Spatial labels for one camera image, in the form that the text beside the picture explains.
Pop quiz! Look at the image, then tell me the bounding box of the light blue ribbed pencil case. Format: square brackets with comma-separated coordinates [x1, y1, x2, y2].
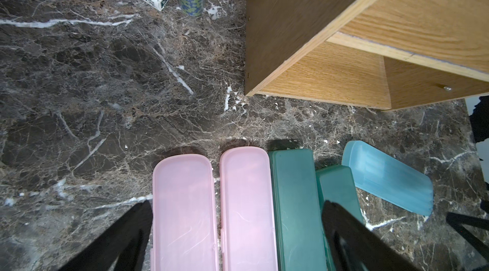
[341, 141, 434, 216]

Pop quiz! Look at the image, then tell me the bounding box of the right pink pencil case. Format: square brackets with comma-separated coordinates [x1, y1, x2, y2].
[220, 146, 278, 270]

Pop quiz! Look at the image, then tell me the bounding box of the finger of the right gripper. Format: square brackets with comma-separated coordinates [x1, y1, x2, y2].
[446, 212, 488, 261]

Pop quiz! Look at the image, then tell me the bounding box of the wooden three-tier shelf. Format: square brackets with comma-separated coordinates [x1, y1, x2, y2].
[245, 0, 488, 111]

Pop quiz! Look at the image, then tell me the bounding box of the dark green pencil case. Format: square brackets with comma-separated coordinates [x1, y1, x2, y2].
[315, 165, 365, 271]
[269, 149, 327, 270]

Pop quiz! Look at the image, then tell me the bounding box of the left pink pencil case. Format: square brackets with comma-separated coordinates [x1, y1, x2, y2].
[150, 154, 219, 270]

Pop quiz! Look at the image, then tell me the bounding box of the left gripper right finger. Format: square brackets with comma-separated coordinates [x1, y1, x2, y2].
[322, 201, 416, 270]

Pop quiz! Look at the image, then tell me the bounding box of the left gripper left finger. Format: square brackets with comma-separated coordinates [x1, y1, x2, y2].
[61, 200, 153, 270]

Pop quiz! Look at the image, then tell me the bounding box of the pink pencil case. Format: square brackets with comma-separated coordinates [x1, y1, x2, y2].
[150, 154, 219, 270]
[220, 146, 278, 270]

